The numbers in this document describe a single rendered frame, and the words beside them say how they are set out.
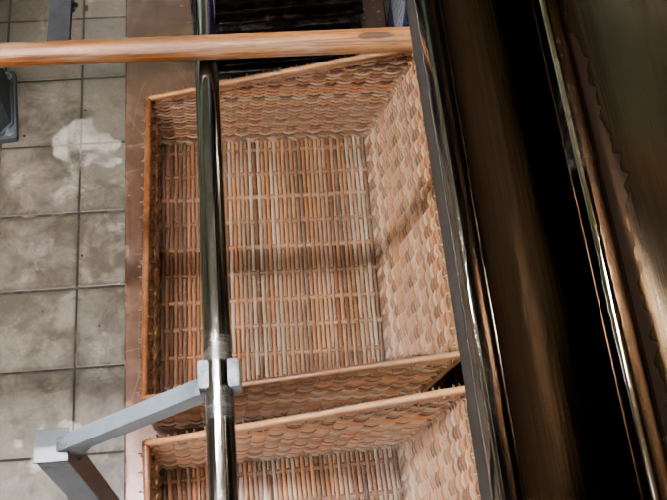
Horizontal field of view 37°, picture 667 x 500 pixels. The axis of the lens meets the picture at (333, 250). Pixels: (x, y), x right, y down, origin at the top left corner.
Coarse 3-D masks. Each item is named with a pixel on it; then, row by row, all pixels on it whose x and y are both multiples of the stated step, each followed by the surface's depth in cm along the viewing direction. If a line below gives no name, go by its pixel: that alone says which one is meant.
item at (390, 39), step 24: (0, 48) 118; (24, 48) 118; (48, 48) 118; (72, 48) 118; (96, 48) 118; (120, 48) 119; (144, 48) 119; (168, 48) 119; (192, 48) 119; (216, 48) 119; (240, 48) 119; (264, 48) 120; (288, 48) 120; (312, 48) 120; (336, 48) 120; (360, 48) 120; (384, 48) 121; (408, 48) 121
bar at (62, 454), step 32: (224, 192) 116; (224, 224) 113; (224, 256) 111; (224, 288) 109; (224, 320) 107; (224, 352) 106; (192, 384) 109; (224, 384) 104; (128, 416) 115; (160, 416) 113; (224, 416) 102; (64, 448) 122; (224, 448) 101; (64, 480) 131; (96, 480) 141; (224, 480) 99
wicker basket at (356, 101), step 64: (320, 64) 167; (384, 64) 168; (192, 128) 181; (256, 128) 182; (320, 128) 184; (384, 128) 177; (192, 192) 180; (256, 192) 181; (320, 192) 181; (384, 192) 175; (192, 256) 175; (256, 256) 175; (384, 256) 173; (192, 320) 170; (256, 320) 170; (320, 320) 170; (384, 320) 170; (448, 320) 145; (256, 384) 145; (320, 384) 148; (384, 384) 149
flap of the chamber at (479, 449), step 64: (448, 0) 97; (512, 0) 99; (512, 64) 95; (512, 128) 92; (512, 192) 88; (448, 256) 86; (512, 256) 85; (576, 256) 87; (512, 320) 83; (576, 320) 84; (512, 384) 80; (576, 384) 81; (576, 448) 78
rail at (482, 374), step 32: (416, 0) 95; (448, 64) 91; (448, 96) 89; (448, 128) 88; (448, 160) 86; (448, 192) 86; (480, 256) 82; (480, 288) 81; (480, 320) 80; (480, 352) 78; (480, 384) 78; (480, 416) 78; (512, 448) 75; (512, 480) 74
